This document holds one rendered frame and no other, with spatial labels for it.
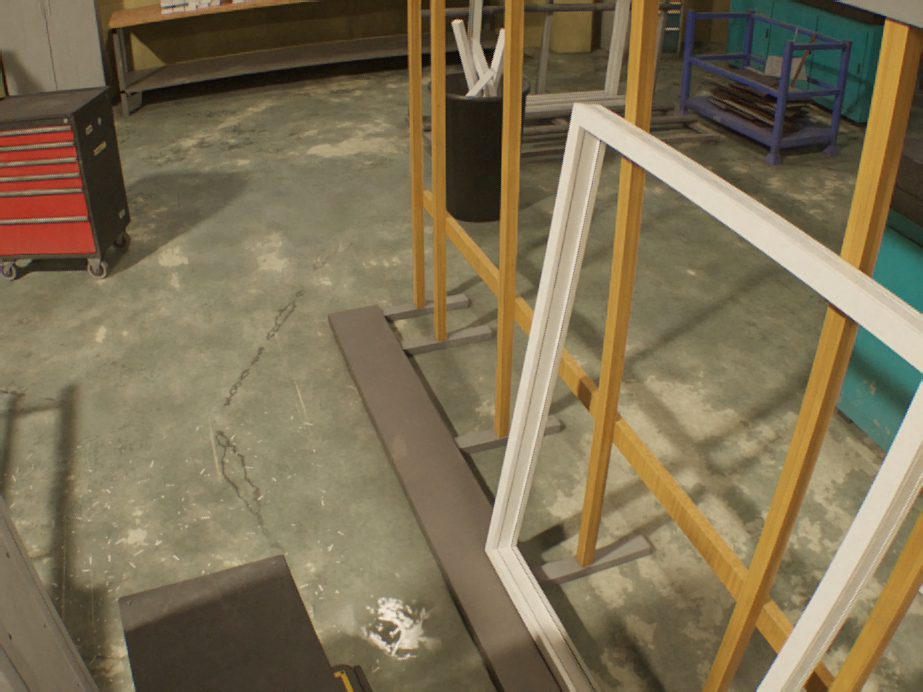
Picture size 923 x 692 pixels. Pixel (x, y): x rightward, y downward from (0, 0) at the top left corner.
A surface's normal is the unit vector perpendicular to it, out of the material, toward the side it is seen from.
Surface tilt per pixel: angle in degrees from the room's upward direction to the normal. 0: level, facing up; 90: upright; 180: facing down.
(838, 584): 82
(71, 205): 90
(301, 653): 0
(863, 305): 82
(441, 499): 0
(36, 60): 90
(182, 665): 0
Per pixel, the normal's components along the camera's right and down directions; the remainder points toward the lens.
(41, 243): -0.01, 0.54
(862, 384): -0.94, 0.18
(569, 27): 0.35, 0.51
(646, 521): 0.00, -0.84
